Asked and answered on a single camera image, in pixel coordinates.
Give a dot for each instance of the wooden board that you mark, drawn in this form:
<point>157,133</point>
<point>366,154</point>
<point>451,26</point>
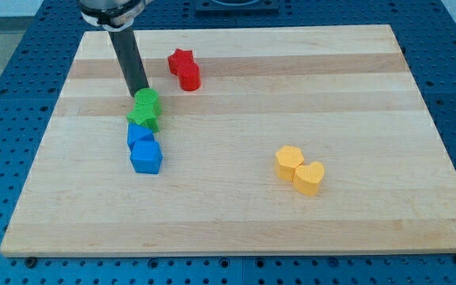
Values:
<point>344,95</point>

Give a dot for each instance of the red cylinder block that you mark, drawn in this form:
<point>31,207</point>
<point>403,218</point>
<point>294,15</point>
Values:
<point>189,76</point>

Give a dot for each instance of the green star block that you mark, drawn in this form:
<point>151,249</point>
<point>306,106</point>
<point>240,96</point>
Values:
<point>145,116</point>

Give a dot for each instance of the yellow hexagon block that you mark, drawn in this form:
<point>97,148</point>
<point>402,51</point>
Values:
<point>287,160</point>

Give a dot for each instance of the blue cube block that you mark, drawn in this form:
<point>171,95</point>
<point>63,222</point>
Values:
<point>146,157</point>

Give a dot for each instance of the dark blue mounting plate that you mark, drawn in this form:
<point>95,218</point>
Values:
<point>212,7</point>

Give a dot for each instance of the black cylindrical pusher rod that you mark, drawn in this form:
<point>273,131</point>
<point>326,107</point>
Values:
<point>127,52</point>

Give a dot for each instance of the blue triangle block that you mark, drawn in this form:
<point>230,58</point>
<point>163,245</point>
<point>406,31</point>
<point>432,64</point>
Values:
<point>136,133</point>

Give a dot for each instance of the yellow heart block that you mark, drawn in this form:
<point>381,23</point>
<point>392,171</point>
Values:
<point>307,178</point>

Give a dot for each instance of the green cylinder block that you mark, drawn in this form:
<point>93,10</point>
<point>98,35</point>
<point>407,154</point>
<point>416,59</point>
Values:
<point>148,97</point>

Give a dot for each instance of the red star block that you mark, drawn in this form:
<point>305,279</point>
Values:
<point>178,57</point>

